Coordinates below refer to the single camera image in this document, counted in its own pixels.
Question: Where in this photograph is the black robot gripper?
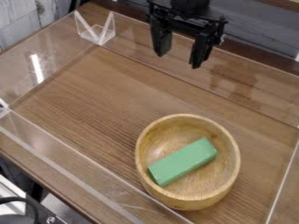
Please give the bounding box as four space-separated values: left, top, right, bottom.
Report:
147 0 229 69

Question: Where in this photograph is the green rectangular block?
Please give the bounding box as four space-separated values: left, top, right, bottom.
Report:
147 137 218 186

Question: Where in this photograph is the brown wooden bowl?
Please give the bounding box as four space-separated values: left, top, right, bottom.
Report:
135 114 241 211

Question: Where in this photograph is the clear acrylic corner bracket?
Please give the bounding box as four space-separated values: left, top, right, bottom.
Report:
74 10 116 46

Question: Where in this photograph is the grey metal frame with bolt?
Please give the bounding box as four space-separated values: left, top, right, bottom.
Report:
24 204 68 224

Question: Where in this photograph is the black cable lower left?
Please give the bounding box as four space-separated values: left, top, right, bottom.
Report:
0 196 43 224

